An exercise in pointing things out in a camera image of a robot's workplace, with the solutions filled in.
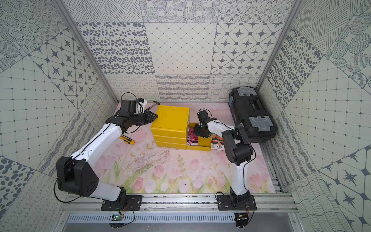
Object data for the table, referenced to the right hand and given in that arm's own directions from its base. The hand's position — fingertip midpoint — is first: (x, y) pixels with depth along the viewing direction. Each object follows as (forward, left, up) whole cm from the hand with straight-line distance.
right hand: (197, 134), depth 100 cm
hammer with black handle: (+29, +35, +1) cm, 45 cm away
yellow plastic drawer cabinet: (-10, +16, +21) cm, 28 cm away
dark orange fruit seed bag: (-6, -14, 0) cm, 15 cm away
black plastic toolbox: (+8, -33, +16) cm, 38 cm away
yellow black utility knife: (-6, +47, +3) cm, 47 cm away
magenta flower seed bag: (-3, +3, -1) cm, 5 cm away
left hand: (-1, +25, +23) cm, 33 cm away
